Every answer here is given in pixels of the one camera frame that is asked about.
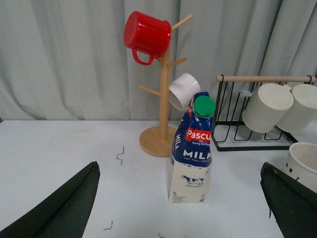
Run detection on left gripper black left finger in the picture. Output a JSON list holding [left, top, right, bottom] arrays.
[[0, 162, 100, 238]]

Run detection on blue white milk carton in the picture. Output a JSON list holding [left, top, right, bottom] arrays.
[[168, 92, 215, 203]]

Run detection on wooden mug tree stand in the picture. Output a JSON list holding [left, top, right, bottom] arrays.
[[139, 14, 194, 158]]

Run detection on black wire mug rack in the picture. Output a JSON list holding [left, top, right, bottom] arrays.
[[211, 75, 317, 152]]

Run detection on grey curtain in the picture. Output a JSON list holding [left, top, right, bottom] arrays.
[[0, 0, 317, 120]]

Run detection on cream ribbed mug left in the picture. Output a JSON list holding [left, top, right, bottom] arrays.
[[242, 83, 294, 133]]

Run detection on cream ribbed mug right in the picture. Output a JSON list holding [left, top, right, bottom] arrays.
[[277, 84, 317, 133]]

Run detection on white ceramic cup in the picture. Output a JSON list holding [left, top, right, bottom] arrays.
[[169, 73, 201, 111]]

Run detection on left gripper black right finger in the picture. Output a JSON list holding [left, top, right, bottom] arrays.
[[260, 162, 317, 238]]

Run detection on red enamel mug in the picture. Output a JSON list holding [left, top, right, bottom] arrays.
[[123, 11, 172, 65]]

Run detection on cream ribbed mug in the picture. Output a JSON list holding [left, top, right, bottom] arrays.
[[242, 83, 294, 133], [277, 84, 317, 133]]

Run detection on cream cup with black handle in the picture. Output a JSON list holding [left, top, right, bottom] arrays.
[[282, 142, 317, 192]]

